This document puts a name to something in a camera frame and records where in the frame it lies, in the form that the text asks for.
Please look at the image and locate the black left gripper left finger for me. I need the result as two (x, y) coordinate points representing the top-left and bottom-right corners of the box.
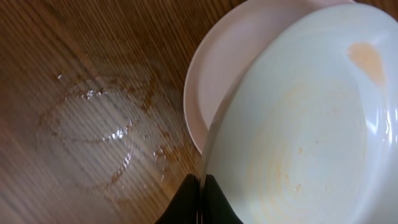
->
(155, 174), (199, 224)

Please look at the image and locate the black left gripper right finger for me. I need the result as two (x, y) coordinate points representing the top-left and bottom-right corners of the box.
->
(201, 175), (243, 224)

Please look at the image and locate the white plate with red stain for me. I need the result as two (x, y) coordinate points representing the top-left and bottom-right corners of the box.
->
(203, 3), (397, 223)

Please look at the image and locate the white plate front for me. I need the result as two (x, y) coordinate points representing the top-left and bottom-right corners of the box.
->
(183, 0), (350, 152)

